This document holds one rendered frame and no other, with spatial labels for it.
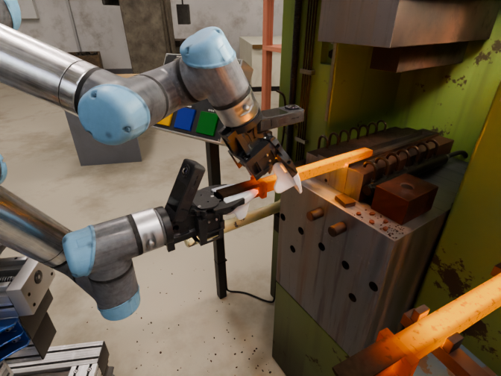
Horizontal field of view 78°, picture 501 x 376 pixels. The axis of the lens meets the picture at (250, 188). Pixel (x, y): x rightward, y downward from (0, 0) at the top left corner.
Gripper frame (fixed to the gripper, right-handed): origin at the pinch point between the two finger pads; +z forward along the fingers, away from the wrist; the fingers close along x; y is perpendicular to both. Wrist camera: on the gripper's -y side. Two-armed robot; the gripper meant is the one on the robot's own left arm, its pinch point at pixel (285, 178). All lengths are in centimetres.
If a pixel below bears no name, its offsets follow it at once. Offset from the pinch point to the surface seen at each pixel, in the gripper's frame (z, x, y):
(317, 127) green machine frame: 15.6, -22.7, -27.9
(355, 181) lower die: 11.9, 5.7, -13.9
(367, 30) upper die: -17.2, 1.7, -30.1
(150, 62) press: 90, -486, -86
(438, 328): -3.5, 40.0, 7.7
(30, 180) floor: 53, -270, 111
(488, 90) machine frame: 20, 10, -64
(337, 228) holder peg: 14.7, 9.6, -2.0
